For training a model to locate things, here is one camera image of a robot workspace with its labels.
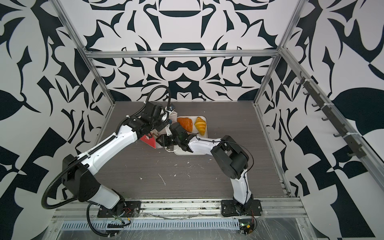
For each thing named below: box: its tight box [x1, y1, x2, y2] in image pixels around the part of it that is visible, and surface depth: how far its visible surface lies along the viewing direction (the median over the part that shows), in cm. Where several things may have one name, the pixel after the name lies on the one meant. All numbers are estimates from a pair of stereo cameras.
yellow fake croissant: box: [194, 116, 207, 136], surface depth 106 cm
